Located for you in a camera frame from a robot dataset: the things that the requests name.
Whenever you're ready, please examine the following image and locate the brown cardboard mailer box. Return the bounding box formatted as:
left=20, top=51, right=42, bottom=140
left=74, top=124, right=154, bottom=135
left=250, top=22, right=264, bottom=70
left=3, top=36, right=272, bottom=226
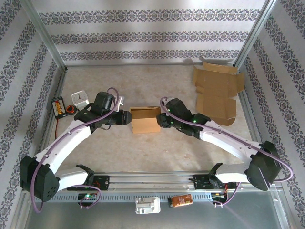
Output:
left=192, top=62, right=245, bottom=126
left=128, top=106, right=162, bottom=134

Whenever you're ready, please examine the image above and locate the white square desk clock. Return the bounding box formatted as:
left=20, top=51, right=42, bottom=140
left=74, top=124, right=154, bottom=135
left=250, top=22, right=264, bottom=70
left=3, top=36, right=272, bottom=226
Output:
left=71, top=90, right=90, bottom=108

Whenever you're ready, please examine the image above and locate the black orange tape roll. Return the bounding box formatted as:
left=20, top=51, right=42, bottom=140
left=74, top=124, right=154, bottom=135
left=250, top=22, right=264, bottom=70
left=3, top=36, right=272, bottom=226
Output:
left=66, top=104, right=77, bottom=117

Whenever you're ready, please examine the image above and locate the black device with orange print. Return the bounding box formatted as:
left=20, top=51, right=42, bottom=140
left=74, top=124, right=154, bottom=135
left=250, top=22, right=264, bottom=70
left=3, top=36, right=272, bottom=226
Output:
left=51, top=96, right=68, bottom=119

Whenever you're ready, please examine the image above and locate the orange battery pack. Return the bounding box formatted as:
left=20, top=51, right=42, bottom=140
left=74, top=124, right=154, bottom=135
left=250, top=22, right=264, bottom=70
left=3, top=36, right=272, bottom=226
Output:
left=168, top=194, right=193, bottom=208

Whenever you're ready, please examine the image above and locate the circuit board with green light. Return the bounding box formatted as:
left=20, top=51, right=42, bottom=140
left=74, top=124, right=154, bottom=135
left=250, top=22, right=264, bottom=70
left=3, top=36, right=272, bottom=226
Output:
left=78, top=193, right=98, bottom=201

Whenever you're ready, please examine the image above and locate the grey metal sheet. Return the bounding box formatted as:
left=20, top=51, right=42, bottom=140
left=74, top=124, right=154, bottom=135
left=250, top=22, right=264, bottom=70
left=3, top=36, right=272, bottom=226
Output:
left=22, top=190, right=293, bottom=229

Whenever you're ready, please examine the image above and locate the aluminium frame rail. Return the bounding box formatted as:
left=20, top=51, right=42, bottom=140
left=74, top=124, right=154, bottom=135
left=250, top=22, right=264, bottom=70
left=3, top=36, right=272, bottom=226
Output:
left=232, top=66, right=274, bottom=174
left=33, top=68, right=69, bottom=174
left=65, top=62, right=235, bottom=68

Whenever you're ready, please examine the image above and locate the aluminium mounting rail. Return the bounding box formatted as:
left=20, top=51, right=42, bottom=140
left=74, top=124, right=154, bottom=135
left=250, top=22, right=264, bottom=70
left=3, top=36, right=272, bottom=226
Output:
left=22, top=172, right=283, bottom=193

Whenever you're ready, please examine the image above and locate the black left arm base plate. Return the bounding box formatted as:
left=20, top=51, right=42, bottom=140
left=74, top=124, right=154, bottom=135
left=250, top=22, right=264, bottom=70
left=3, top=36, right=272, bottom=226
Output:
left=66, top=175, right=110, bottom=191

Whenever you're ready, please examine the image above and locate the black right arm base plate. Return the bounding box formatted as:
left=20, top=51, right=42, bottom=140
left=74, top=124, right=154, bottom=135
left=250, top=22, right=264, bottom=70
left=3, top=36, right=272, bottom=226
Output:
left=193, top=174, right=237, bottom=191

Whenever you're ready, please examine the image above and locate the slotted grey cable tray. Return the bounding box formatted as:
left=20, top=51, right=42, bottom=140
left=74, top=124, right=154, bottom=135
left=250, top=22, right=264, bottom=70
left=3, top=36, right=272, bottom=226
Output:
left=32, top=193, right=213, bottom=202

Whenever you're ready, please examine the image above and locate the white plastic bracket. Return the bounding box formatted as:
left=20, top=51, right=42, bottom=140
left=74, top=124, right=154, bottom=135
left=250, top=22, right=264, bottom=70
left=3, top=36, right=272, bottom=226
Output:
left=135, top=197, right=161, bottom=215

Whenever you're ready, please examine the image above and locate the aluminium frame post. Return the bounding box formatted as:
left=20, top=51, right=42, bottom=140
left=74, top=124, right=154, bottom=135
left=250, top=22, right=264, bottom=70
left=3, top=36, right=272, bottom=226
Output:
left=20, top=0, right=67, bottom=72
left=234, top=0, right=279, bottom=70

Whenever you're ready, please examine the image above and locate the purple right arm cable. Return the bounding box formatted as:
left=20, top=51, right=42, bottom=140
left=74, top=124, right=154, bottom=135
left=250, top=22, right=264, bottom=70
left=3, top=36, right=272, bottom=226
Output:
left=160, top=96, right=293, bottom=208

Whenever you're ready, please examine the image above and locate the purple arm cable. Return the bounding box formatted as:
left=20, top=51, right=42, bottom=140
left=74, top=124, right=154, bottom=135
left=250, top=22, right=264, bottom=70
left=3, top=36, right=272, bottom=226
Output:
left=160, top=96, right=293, bottom=208
left=31, top=87, right=121, bottom=213

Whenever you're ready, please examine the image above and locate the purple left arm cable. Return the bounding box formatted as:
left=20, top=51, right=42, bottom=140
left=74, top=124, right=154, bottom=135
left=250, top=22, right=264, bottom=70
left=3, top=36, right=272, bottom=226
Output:
left=31, top=87, right=121, bottom=213

